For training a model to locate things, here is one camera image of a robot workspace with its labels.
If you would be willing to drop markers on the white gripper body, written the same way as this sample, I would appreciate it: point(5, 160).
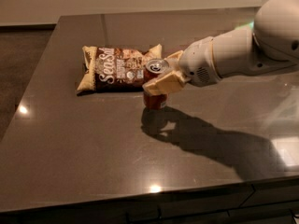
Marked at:
point(196, 61)

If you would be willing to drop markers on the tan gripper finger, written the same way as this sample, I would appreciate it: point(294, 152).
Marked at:
point(173, 59)
point(166, 83)

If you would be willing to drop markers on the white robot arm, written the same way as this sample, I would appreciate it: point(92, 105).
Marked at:
point(266, 46)

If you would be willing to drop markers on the brown sea salt chip bag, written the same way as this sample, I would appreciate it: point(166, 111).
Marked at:
point(115, 69)

